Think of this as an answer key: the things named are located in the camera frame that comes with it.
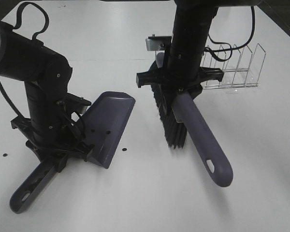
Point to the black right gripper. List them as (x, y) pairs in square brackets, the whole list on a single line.
[(162, 79)]

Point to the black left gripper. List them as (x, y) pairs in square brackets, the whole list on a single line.
[(52, 134)]

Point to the purple hand brush black bristles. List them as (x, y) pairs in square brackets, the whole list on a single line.
[(181, 117)]

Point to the purple plastic dustpan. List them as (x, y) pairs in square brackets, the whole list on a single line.
[(109, 112)]

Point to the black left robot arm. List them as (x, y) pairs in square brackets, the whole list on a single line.
[(43, 71)]

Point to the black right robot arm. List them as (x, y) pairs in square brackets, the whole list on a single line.
[(192, 22)]

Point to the chrome wire dish rack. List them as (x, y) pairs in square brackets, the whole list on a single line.
[(243, 69)]

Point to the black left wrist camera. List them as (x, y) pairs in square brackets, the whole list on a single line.
[(75, 104)]

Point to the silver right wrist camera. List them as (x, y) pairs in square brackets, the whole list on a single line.
[(157, 43)]

